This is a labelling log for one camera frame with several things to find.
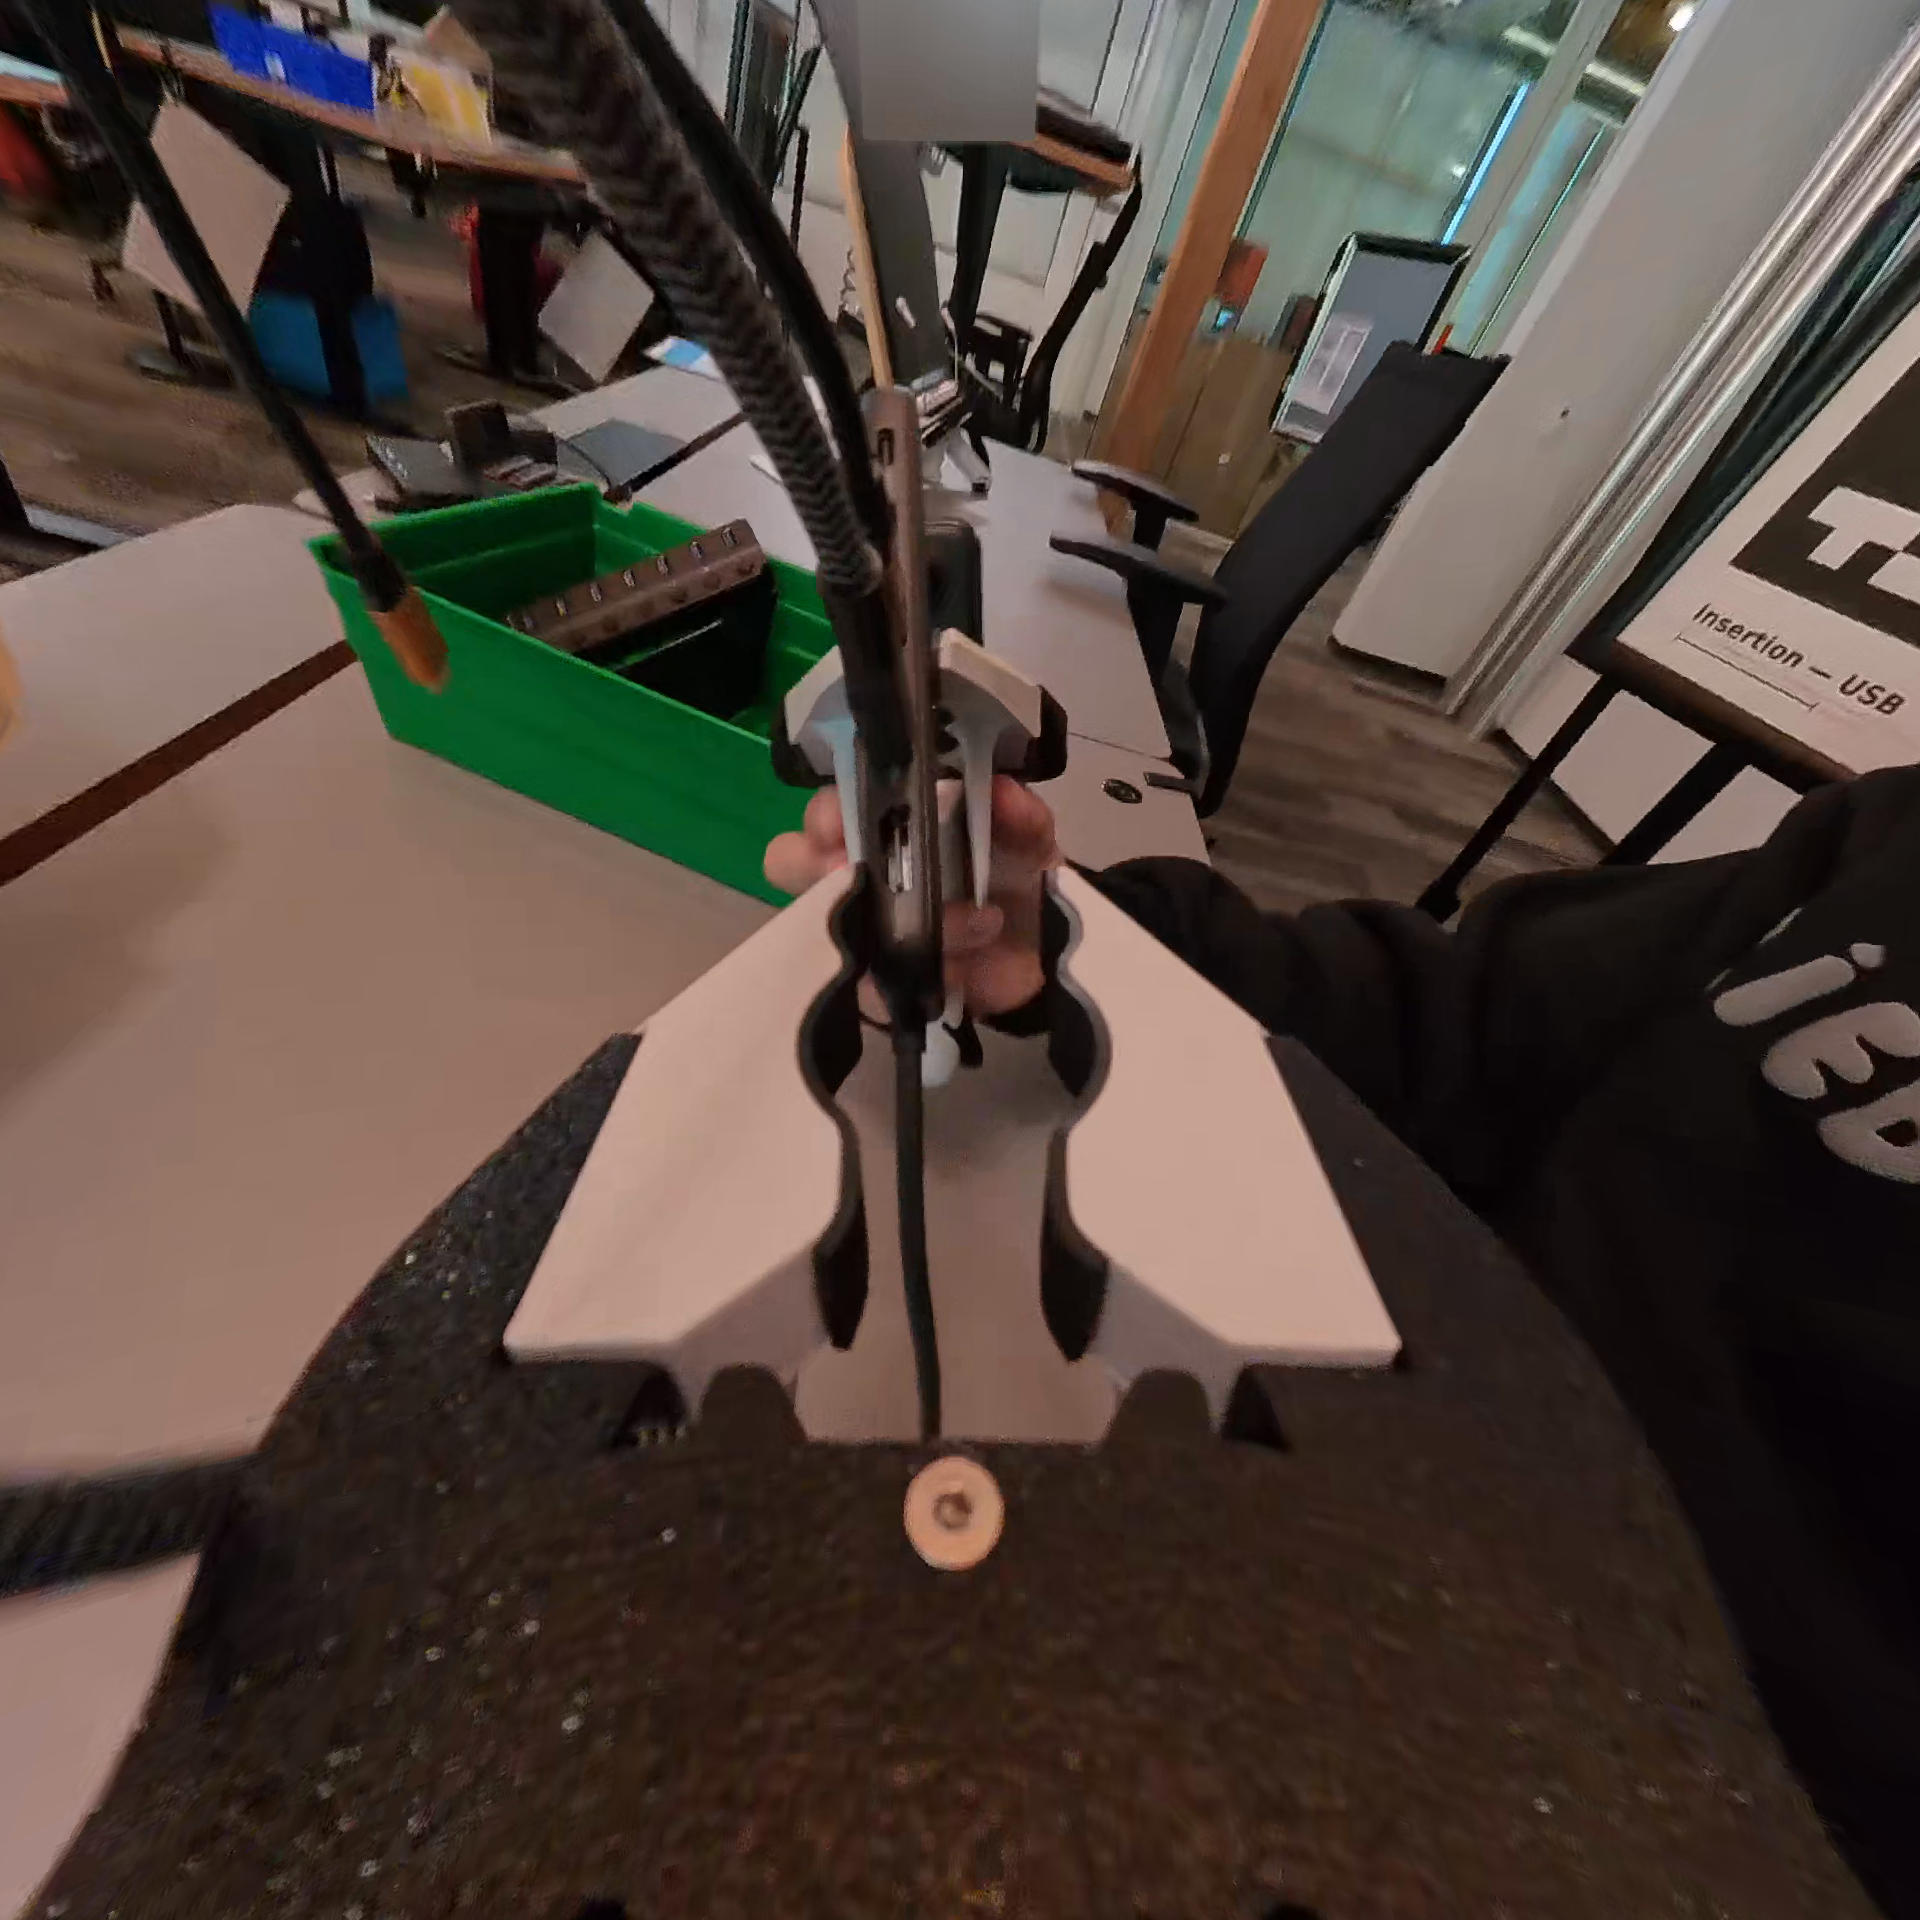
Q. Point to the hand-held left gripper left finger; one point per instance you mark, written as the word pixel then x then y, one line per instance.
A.
pixel 690 1201

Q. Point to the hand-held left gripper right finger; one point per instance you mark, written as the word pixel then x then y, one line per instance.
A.
pixel 1214 1201

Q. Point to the small blue bin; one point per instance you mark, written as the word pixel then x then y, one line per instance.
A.
pixel 292 52

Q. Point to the framed display board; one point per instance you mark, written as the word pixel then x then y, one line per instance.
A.
pixel 1364 339

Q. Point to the grey card on stand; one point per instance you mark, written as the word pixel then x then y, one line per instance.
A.
pixel 210 211
pixel 609 307

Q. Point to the person's right forearm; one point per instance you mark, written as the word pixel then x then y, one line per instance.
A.
pixel 1349 990

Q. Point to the black seven-port usb hub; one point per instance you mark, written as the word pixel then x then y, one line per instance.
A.
pixel 644 593

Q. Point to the dark grey laptop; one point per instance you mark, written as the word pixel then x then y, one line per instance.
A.
pixel 644 445

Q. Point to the round desk grommet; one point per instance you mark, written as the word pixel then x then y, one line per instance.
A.
pixel 1122 787

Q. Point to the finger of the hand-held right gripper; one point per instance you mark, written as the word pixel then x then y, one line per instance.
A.
pixel 820 714
pixel 990 682

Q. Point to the slim dark grey usb hub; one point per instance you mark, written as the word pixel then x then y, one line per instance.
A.
pixel 906 675

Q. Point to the grey board on stand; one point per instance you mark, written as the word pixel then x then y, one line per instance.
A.
pixel 907 254

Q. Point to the wooden post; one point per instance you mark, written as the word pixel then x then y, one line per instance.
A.
pixel 1214 254

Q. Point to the green plastic bin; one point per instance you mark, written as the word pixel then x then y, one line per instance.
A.
pixel 494 675

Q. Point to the wooden desk with black legs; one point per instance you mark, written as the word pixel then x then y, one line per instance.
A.
pixel 1080 142
pixel 450 148

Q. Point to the blue bag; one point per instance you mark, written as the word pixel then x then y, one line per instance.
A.
pixel 323 353

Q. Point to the white sign with black print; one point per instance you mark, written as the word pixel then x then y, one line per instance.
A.
pixel 1723 660

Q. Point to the person's right hand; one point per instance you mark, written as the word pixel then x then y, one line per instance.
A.
pixel 1020 856

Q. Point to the black electronic device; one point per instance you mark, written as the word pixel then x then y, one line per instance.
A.
pixel 481 442

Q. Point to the black bin divider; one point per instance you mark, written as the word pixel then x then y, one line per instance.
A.
pixel 704 668

